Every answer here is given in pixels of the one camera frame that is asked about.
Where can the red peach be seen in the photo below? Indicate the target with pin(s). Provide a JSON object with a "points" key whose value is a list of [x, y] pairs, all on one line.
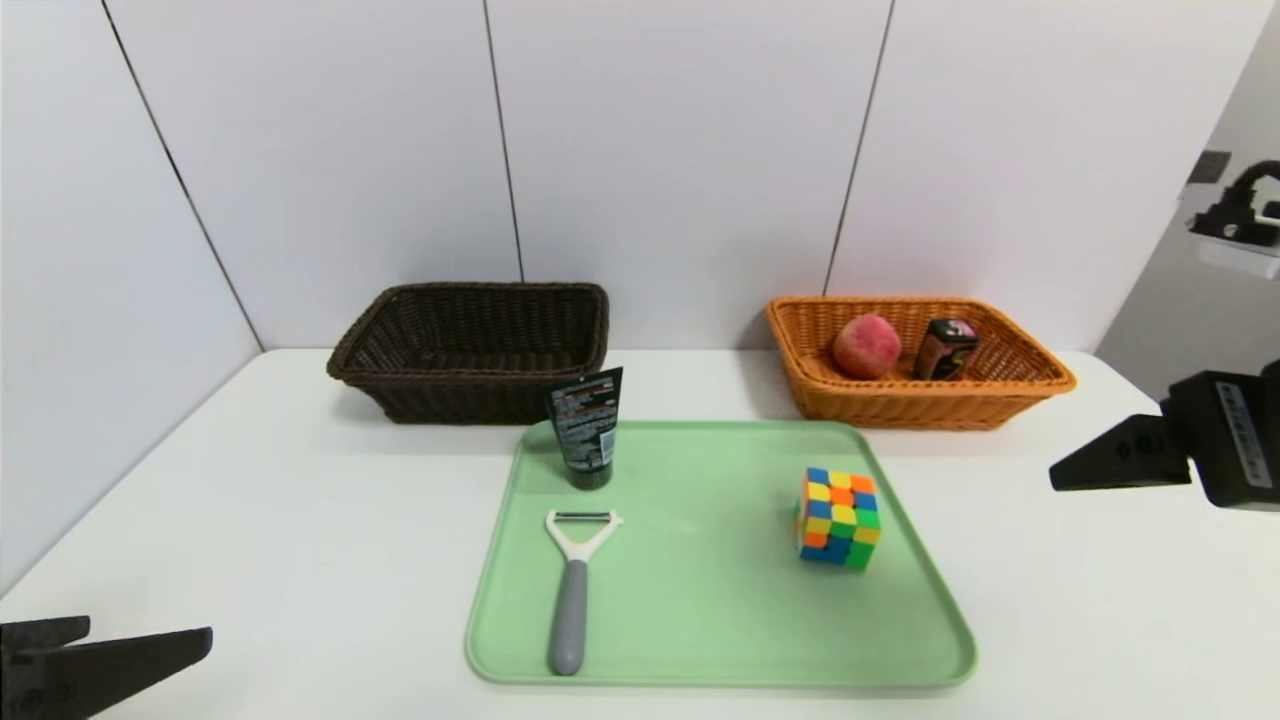
{"points": [[867, 345]]}

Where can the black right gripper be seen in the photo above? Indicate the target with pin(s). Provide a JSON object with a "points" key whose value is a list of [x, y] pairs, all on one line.
{"points": [[1232, 438]]}

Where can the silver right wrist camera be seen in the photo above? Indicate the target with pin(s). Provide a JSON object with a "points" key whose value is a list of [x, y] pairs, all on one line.
{"points": [[1245, 258]]}

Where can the black printed cosmetic tube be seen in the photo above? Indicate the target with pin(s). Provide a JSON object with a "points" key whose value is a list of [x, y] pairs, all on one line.
{"points": [[585, 430]]}

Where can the multicoloured puzzle cube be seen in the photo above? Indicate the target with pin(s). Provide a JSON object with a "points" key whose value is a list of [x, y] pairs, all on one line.
{"points": [[838, 520]]}

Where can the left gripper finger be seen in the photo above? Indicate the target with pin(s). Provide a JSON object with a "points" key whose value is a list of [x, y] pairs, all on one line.
{"points": [[100, 670], [40, 633]]}

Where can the orange wicker basket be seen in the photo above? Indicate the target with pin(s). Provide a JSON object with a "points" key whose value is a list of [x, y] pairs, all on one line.
{"points": [[900, 405]]}

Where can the black pink gum box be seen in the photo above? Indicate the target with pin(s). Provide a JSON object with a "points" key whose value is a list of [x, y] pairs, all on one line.
{"points": [[945, 350]]}

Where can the dark brown wicker basket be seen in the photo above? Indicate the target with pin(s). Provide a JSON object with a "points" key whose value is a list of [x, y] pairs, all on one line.
{"points": [[450, 395]]}

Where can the dark wall bracket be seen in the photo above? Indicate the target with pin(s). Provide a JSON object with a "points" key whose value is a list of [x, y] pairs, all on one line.
{"points": [[1207, 167]]}

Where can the light green plastic tray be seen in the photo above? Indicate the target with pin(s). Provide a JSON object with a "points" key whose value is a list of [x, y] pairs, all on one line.
{"points": [[700, 620]]}

